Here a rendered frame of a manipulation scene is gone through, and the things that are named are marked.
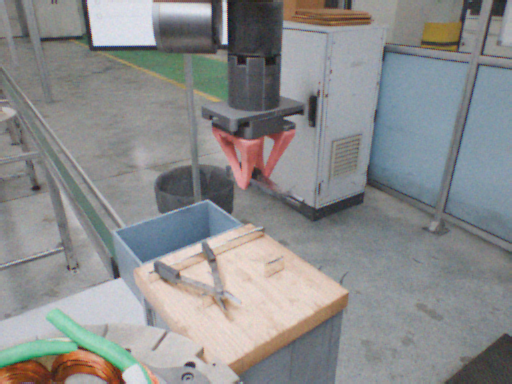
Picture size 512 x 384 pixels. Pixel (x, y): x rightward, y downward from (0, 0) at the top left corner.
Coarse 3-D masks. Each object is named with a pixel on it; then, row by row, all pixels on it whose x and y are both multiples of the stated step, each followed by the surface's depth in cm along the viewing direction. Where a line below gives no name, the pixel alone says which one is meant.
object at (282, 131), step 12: (264, 120) 43; (276, 120) 44; (288, 120) 47; (240, 132) 43; (252, 132) 42; (264, 132) 43; (276, 132) 44; (288, 132) 45; (276, 144) 47; (288, 144) 47; (276, 156) 47; (264, 168) 50
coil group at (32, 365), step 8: (32, 360) 31; (8, 368) 30; (16, 368) 30; (24, 368) 31; (32, 368) 31; (40, 368) 31; (0, 376) 30; (8, 376) 30; (16, 376) 30; (24, 376) 31; (32, 376) 31; (40, 376) 31; (48, 376) 32
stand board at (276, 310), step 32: (224, 256) 55; (256, 256) 55; (288, 256) 55; (160, 288) 49; (192, 288) 49; (256, 288) 49; (288, 288) 49; (320, 288) 49; (192, 320) 45; (224, 320) 45; (256, 320) 45; (288, 320) 45; (320, 320) 47; (224, 352) 41; (256, 352) 42
